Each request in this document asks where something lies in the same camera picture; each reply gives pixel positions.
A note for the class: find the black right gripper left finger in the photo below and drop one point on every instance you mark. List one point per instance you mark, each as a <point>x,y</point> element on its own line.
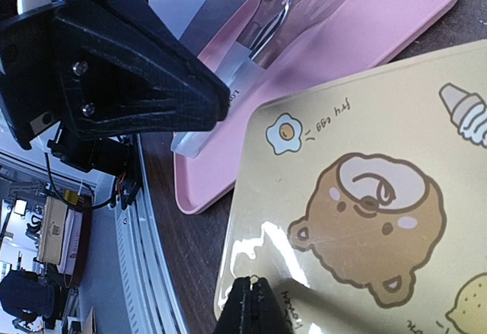
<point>236,315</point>

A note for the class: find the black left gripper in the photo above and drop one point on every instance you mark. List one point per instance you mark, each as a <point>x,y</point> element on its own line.
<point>36,73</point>

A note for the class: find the pink plastic tray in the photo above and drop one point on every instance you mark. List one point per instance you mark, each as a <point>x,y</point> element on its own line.
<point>360,35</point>

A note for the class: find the bear print tin lid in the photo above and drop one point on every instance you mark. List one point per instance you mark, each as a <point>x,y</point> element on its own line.
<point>362,201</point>

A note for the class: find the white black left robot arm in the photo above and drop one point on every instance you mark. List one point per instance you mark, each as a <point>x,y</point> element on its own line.
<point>113,155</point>

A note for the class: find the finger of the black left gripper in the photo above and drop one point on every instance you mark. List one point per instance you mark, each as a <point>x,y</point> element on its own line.
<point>109,100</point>
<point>124,32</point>

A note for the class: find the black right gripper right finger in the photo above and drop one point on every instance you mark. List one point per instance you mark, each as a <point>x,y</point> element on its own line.
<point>266,316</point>

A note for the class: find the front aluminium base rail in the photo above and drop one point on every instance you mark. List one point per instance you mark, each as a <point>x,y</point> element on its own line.
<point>151,301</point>

